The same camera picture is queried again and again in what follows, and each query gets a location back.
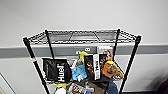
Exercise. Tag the yellow toy with eyes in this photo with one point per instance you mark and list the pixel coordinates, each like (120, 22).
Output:
(82, 57)

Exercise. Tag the dark box with white stripe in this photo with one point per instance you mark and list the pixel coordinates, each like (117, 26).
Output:
(90, 66)

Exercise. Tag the white box with picture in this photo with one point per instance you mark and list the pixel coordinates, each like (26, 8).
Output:
(105, 50)

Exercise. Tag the blue plush toy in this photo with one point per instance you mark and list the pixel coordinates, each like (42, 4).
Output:
(79, 72)

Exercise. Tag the black Huel bag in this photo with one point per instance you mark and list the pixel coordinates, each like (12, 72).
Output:
(56, 70)

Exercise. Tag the dark grey bag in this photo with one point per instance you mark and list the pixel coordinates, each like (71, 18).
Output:
(96, 86)

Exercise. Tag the white box with red print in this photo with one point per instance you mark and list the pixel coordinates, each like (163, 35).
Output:
(76, 89)

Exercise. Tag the yellow plush toy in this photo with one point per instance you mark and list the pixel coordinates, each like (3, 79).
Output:
(60, 85)

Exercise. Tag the green and white bowl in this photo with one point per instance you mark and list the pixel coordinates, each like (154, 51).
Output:
(60, 91)

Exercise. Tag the black chair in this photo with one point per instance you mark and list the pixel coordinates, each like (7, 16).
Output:
(163, 88)

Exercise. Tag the long grey wall band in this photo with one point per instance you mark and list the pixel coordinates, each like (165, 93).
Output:
(13, 50)

